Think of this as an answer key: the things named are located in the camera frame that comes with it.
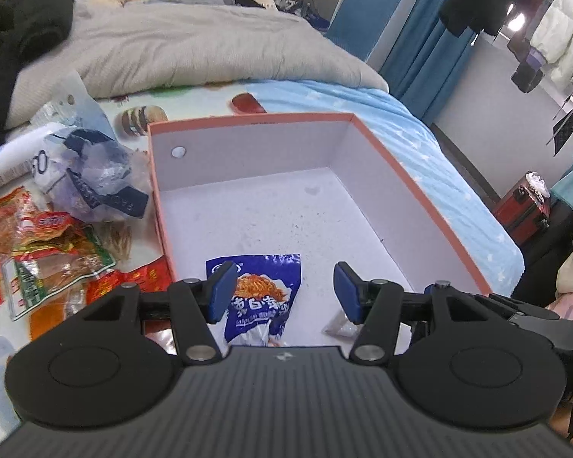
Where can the clear blue plastic bag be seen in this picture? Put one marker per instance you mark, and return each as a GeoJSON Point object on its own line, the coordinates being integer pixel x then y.
{"type": "Point", "coordinates": [80, 166]}

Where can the grey duvet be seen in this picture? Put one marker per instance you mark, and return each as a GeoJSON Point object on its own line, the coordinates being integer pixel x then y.
{"type": "Point", "coordinates": [139, 47]}

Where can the red suitcase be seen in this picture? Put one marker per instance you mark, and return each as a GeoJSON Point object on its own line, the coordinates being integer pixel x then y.
{"type": "Point", "coordinates": [525, 209]}

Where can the blue noodle snack packet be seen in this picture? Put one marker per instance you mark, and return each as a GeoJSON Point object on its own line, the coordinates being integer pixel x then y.
{"type": "Point", "coordinates": [264, 295]}

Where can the pink cardboard box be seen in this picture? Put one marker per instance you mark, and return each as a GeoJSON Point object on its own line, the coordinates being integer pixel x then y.
{"type": "Point", "coordinates": [318, 185]}

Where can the black jacket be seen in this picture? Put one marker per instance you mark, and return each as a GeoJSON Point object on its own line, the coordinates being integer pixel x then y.
{"type": "Point", "coordinates": [28, 30]}

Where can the blue chair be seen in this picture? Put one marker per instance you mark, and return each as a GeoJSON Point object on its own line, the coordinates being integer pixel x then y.
{"type": "Point", "coordinates": [359, 24]}

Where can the red spicy strip snack packet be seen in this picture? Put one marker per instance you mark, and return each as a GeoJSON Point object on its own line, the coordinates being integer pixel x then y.
{"type": "Point", "coordinates": [52, 233]}

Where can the white cylindrical tube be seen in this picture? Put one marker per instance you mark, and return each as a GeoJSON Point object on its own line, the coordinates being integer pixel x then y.
{"type": "Point", "coordinates": [17, 155]}

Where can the green bordered tofu snack packet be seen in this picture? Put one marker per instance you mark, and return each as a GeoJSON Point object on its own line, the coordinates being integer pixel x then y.
{"type": "Point", "coordinates": [31, 283]}

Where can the small silver packet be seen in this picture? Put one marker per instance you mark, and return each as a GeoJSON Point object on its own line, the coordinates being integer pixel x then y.
{"type": "Point", "coordinates": [340, 327]}

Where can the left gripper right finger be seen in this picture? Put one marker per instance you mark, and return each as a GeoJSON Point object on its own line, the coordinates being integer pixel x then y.
{"type": "Point", "coordinates": [373, 305]}

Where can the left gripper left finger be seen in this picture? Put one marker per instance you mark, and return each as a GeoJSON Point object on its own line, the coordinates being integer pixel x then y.
{"type": "Point", "coordinates": [194, 305]}

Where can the large clear spicy snack packet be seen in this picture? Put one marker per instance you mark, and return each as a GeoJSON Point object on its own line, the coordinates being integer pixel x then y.
{"type": "Point", "coordinates": [14, 207]}

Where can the person's right hand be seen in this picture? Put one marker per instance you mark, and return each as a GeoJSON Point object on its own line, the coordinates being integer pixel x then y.
{"type": "Point", "coordinates": [563, 306]}

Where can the blue curtain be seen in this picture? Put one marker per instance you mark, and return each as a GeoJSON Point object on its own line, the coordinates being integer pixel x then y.
{"type": "Point", "coordinates": [426, 61]}

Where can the fruit print tablecloth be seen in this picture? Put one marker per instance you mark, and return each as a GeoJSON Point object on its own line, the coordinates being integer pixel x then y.
{"type": "Point", "coordinates": [134, 244]}

